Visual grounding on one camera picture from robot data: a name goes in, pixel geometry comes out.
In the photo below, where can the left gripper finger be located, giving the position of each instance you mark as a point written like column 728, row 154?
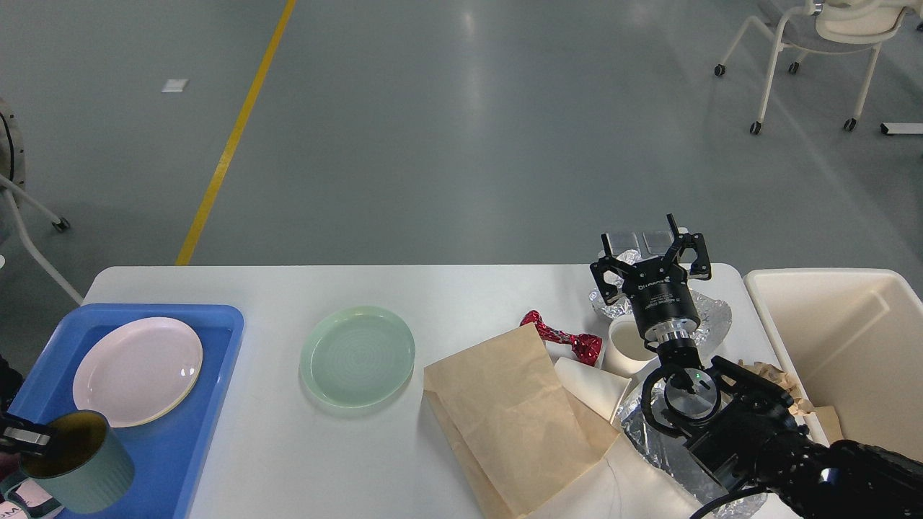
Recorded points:
column 25, row 438

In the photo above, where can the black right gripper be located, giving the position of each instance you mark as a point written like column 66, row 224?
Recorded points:
column 660, row 292

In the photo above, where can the pink mug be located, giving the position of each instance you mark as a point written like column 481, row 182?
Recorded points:
column 30, row 496

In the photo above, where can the teal mug yellow inside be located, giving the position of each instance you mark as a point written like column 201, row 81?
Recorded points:
column 87, row 468

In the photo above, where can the green plate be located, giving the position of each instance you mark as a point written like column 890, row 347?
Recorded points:
column 357, row 357

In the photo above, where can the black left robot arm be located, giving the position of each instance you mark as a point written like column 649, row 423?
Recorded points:
column 11, row 381

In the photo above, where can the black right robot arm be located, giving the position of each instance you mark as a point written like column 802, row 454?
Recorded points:
column 735, row 425

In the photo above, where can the grey floor plate right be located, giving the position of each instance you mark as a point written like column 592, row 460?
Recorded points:
column 655, row 243

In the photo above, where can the grey floor plate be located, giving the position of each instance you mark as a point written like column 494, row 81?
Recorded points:
column 655, row 243
column 616, row 243

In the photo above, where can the grey floor plate left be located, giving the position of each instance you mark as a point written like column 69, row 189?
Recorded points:
column 616, row 243

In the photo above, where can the crumpled aluminium foil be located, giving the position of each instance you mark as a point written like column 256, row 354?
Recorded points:
column 715, row 315

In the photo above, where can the white paper cup upright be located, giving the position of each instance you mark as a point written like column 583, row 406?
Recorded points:
column 625, row 352

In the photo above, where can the red foil candy wrapper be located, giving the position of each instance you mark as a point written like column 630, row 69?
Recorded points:
column 586, row 347

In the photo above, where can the white paper cup lying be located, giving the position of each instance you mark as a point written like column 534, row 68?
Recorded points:
column 599, row 390

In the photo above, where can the pink plate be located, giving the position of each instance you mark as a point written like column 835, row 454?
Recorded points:
column 139, row 371

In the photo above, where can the blue plastic tray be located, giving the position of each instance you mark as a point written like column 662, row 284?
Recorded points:
column 169, row 453

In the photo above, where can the aluminium foil tray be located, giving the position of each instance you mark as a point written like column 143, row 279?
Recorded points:
column 669, row 455

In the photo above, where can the crumpled brown paper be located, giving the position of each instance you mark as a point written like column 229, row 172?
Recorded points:
column 800, row 406

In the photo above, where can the cream plastic bin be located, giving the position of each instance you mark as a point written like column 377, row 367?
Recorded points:
column 852, row 338

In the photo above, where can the brown paper bag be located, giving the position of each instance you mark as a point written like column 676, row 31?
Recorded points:
column 519, row 436

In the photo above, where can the white chair left edge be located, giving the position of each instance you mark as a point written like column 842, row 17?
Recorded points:
column 15, row 197

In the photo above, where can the white bar on floor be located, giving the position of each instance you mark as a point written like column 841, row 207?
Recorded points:
column 892, row 129

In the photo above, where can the white rolling chair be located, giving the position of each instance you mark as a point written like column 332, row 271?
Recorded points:
column 831, row 28

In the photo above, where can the white floor tag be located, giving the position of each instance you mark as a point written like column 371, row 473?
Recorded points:
column 174, row 85

